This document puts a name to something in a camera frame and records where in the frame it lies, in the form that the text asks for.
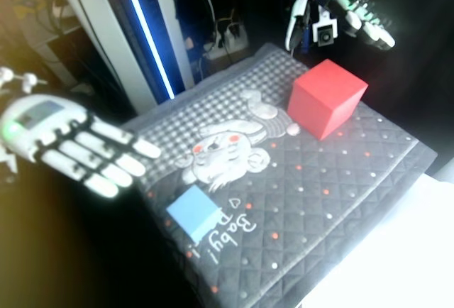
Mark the large red cube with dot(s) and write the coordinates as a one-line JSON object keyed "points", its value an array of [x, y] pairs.
{"points": [[319, 102]]}

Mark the small blue cube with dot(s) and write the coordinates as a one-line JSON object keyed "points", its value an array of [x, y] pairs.
{"points": [[191, 212]]}

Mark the white power strip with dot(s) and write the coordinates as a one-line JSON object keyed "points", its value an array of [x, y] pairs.
{"points": [[227, 43]]}

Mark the grey bear print quilt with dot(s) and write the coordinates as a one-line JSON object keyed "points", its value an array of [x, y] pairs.
{"points": [[301, 198]]}

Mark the white tower with blue light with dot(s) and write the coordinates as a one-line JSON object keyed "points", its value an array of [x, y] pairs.
{"points": [[117, 38]]}

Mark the cluttered white shelf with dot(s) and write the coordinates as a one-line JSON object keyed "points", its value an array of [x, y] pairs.
{"points": [[35, 20]]}

